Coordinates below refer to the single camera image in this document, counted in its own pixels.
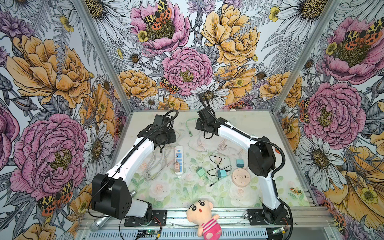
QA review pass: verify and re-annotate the black thin cable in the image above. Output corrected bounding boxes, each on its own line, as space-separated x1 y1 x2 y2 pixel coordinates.
206 154 233 187

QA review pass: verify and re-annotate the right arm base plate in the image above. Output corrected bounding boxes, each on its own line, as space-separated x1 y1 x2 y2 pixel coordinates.
244 209 291 226

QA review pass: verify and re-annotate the green charging cable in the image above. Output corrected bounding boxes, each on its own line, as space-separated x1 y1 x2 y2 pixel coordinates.
185 117 199 138

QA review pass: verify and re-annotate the teal adapter with black cable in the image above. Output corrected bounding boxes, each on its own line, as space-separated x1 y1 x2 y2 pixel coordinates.
217 169 228 179

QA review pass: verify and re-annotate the pink plug adapter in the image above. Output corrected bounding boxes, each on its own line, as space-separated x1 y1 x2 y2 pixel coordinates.
174 161 181 174

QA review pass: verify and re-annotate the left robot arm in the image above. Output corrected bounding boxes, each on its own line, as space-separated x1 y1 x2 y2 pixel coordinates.
88 110 179 224

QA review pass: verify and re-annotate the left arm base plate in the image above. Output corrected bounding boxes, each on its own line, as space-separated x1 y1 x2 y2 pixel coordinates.
124 209 168 227

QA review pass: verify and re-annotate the pink socket cord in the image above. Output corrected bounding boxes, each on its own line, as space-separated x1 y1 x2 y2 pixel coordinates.
216 137 252 172

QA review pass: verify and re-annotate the plush doll pink dress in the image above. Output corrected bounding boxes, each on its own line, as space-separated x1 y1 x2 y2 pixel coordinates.
187 200 222 240

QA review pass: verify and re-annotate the green plug adapter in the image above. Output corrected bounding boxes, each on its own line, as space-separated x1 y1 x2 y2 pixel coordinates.
196 167 209 180

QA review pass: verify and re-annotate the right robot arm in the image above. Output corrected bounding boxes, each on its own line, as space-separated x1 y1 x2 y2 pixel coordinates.
196 109 293 226

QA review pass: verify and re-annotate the teal adapter with white cable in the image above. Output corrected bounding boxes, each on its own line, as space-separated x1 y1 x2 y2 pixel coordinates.
236 159 245 168

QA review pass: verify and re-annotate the round pink socket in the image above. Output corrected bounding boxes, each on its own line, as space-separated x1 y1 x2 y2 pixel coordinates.
232 168 251 188

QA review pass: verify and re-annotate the white blue power strip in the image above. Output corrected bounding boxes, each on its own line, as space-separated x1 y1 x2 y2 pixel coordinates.
174 146 184 176

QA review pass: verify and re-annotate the silver microphone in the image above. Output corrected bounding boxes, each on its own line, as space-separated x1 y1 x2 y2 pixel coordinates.
89 215 111 232

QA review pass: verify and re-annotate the white power strip cord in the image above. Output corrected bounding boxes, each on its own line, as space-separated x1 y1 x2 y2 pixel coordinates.
143 143 176 182

